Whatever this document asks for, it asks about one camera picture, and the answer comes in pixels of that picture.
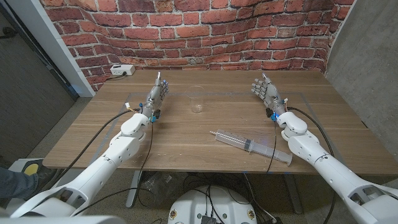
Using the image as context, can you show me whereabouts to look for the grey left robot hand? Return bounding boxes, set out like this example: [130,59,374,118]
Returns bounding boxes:
[141,72,170,116]

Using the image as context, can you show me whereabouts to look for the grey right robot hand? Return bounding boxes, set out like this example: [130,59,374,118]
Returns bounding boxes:
[250,72,287,116]

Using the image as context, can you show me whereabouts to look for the large clear plastic syringe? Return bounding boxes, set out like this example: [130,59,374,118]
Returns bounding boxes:
[209,129,294,167]

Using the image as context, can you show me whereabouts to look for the clear plastic cup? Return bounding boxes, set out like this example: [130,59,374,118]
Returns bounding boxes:
[185,85,205,114]

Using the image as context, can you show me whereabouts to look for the white power strip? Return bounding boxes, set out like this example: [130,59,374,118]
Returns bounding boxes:
[109,64,136,77]

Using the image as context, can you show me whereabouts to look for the red brick print backdrop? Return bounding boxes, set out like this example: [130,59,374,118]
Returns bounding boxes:
[39,0,355,93]

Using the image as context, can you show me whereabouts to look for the clear plastic bag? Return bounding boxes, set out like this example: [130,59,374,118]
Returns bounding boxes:
[141,172,184,203]

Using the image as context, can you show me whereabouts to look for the grey table leg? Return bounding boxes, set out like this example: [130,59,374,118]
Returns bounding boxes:
[282,174,304,215]
[125,170,144,208]

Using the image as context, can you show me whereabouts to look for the white robot torso base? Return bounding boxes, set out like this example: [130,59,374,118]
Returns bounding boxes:
[167,185,258,224]

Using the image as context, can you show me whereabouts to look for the person's leg in jeans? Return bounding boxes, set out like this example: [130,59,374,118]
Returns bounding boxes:
[0,167,40,200]

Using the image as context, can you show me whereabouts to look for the black power strip cord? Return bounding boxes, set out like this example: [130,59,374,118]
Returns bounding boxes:
[107,72,127,81]

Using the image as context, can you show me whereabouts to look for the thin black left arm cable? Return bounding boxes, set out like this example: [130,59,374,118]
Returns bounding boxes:
[71,121,155,217]

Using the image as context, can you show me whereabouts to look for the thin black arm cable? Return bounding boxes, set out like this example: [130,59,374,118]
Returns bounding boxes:
[71,121,155,217]
[266,120,278,174]

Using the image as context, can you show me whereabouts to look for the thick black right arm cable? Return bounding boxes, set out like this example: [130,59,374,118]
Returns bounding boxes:
[286,106,337,224]

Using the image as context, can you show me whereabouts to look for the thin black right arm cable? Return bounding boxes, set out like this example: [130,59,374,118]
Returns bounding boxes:
[266,120,278,174]

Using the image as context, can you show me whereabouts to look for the white door frame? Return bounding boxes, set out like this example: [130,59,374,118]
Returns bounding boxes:
[6,0,96,98]

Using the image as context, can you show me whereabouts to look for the black door handle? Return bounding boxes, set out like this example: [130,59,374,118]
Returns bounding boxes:
[0,26,18,40]

